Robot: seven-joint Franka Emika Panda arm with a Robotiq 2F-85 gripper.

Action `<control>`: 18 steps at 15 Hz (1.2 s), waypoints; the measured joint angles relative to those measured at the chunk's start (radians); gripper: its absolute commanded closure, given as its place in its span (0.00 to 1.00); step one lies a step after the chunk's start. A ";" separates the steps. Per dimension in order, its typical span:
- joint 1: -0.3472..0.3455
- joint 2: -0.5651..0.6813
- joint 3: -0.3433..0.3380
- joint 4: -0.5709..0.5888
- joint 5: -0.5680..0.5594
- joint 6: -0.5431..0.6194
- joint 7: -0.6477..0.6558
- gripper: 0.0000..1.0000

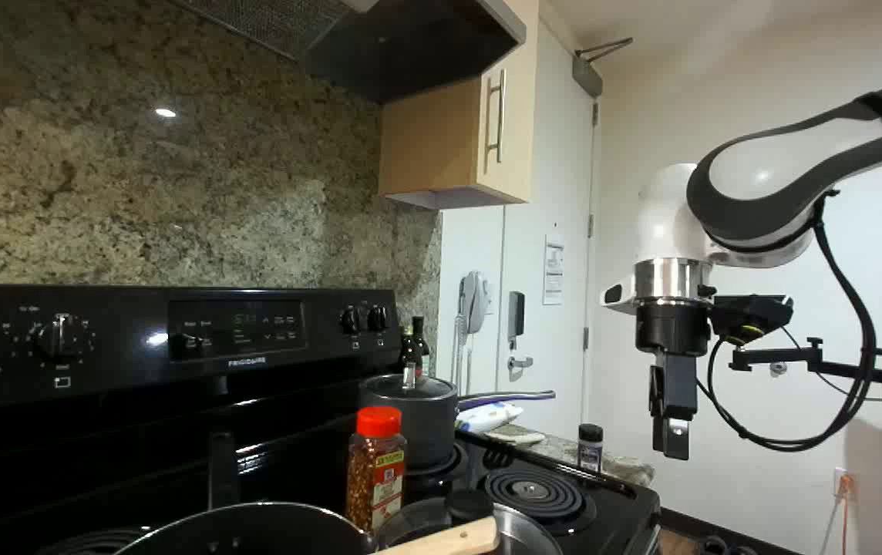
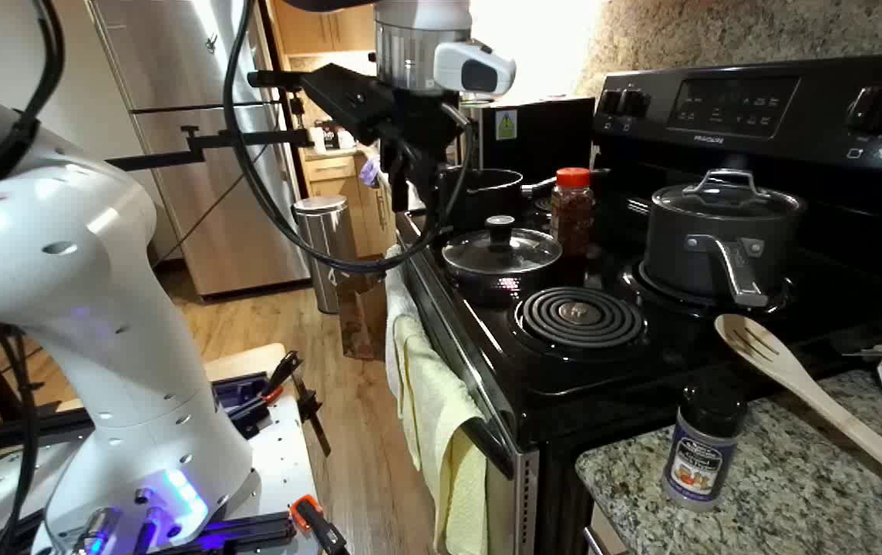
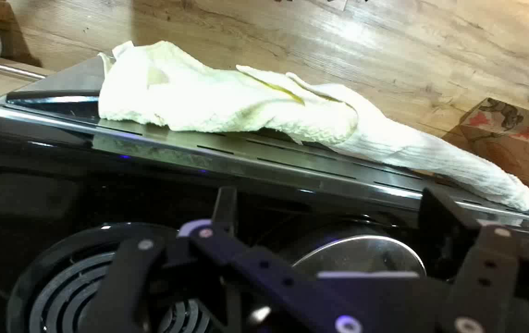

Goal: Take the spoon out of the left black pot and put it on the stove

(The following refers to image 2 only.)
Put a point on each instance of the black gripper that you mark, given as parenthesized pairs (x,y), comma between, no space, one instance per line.
(424,117)

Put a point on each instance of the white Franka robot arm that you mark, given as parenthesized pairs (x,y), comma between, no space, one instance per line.
(71,267)

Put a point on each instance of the small black pot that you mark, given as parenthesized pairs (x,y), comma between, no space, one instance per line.
(489,192)

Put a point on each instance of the glass pot lid black knob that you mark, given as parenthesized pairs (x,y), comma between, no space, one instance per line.
(502,251)

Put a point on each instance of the black stove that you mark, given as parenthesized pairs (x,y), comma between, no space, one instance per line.
(667,359)

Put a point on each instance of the large black lidded pot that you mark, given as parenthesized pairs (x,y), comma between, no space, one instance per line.
(719,242)

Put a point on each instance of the long wooden spoon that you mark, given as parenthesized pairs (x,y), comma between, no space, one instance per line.
(821,397)

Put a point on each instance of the black stove knob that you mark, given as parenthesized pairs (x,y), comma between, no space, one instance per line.
(878,108)

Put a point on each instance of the wooden base cabinet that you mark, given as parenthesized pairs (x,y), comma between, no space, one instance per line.
(364,267)

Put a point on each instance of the steel trash can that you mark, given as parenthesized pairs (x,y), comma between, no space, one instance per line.
(320,251)

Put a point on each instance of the black box green sticker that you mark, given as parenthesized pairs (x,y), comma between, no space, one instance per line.
(538,132)

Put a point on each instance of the stainless steel refrigerator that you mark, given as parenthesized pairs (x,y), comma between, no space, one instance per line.
(214,204)

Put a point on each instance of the black coil burner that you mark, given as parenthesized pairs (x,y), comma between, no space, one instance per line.
(579,320)

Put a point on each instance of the black tripod bar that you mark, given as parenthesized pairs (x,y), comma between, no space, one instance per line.
(206,146)

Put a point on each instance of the yellow dish towel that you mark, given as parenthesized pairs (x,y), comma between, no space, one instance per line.
(444,410)

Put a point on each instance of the black clamp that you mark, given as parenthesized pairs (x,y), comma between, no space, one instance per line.
(310,410)

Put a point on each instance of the black tool tray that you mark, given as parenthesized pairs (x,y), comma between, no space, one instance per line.
(251,397)

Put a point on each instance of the black capped seasoning bottle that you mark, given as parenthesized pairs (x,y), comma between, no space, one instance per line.
(701,447)

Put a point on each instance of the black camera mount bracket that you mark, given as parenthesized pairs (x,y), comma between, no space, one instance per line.
(343,98)

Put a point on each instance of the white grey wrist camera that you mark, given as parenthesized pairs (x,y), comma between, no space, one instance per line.
(474,69)

